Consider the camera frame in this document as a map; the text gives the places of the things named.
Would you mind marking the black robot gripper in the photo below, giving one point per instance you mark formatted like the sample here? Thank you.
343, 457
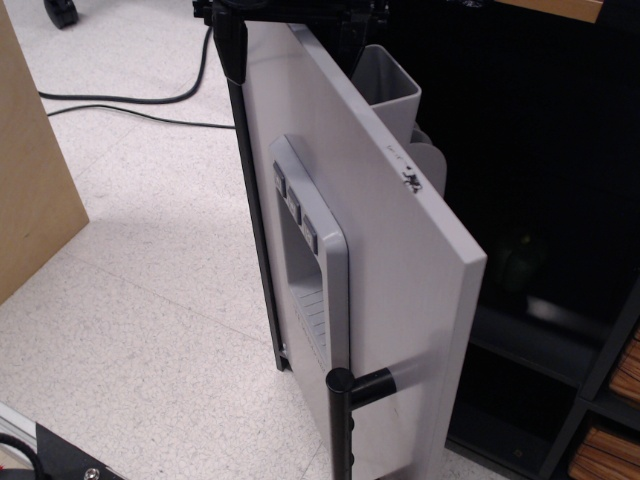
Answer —
231, 34

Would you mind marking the grey toy fridge door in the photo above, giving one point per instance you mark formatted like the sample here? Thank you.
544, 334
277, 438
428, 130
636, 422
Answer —
370, 267

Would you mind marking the black caster wheel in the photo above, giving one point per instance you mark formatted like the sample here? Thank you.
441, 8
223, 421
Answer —
62, 13

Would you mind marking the wooden countertop edge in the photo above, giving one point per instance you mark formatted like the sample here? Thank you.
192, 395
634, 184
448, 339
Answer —
581, 10

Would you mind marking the brown wooden board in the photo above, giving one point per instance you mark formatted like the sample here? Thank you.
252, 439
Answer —
41, 210

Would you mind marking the green toy pear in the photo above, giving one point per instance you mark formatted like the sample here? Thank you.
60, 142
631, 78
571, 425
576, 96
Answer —
521, 255

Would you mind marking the black shelf unit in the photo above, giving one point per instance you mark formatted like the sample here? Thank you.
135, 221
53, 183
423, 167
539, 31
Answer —
595, 402

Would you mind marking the upper orange storage basket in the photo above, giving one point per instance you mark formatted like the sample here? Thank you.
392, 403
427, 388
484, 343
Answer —
625, 377

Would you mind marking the orange storage basket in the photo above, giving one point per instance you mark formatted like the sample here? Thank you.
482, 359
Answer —
604, 454
625, 377

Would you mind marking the lower orange storage basket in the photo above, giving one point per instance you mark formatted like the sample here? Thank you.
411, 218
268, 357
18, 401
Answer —
604, 454

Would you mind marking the black fridge cabinet frame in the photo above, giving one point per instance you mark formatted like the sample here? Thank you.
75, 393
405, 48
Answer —
537, 118

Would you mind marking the black cylindrical door handle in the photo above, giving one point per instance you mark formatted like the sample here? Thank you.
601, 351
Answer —
346, 393

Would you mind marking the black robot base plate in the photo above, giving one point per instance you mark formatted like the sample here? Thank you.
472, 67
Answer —
52, 457

